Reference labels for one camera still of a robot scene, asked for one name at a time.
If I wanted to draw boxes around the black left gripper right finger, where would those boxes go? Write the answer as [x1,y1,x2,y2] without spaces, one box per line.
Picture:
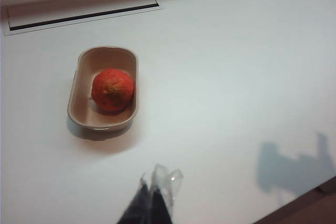
[151,183,174,224]

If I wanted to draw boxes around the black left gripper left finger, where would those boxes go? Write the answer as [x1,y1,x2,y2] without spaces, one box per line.
[116,174,152,224]

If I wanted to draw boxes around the orange fruit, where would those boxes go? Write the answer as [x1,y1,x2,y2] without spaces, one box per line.
[91,68,135,112]

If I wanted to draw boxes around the beige paper lunchbox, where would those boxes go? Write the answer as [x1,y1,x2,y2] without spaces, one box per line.
[67,47,139,131]

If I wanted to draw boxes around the clear plastic tape piece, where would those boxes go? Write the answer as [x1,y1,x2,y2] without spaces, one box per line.
[151,164,184,207]

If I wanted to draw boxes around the white desk cable slot cover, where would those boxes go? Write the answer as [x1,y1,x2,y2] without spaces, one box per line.
[3,0,163,37]

